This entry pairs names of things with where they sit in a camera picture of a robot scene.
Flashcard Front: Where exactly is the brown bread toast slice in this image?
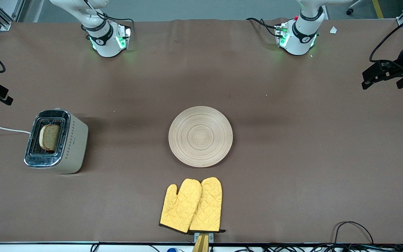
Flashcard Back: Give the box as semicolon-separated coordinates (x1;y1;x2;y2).
39;124;61;152

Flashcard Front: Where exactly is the round light wooden plate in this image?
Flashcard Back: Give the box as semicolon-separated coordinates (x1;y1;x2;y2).
168;106;233;168

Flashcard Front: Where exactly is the black office chair caster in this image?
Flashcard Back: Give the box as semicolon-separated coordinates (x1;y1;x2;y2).
346;0;365;15

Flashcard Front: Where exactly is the beige chrome two-slot toaster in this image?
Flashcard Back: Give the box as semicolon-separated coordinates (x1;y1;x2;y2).
24;109;89;174

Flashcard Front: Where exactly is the yellow quilted oven mitt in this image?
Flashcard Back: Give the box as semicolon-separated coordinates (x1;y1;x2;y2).
160;178;202;234
189;177;226;233

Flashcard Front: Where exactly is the white toaster power cord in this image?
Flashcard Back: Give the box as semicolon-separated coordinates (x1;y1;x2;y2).
0;125;31;134

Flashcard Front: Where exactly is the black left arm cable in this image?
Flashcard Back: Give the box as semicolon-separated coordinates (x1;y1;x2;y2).
369;17;403;64

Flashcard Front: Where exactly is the black left base cable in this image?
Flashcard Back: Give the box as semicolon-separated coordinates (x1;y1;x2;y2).
246;17;280;37

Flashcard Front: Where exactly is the black base cable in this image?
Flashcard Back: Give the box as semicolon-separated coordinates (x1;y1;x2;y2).
83;0;134;35
246;17;280;37

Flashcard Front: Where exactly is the black right base cable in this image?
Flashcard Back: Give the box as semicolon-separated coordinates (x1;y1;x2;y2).
83;0;134;35

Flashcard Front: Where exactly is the black looped floor cable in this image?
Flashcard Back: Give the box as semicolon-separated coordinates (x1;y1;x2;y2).
333;221;375;245

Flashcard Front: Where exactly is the black cable bundle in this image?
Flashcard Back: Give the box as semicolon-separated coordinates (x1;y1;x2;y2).
236;245;403;252

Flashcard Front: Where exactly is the wooden stick with metal bracket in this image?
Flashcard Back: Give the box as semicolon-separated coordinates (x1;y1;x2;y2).
192;232;214;252

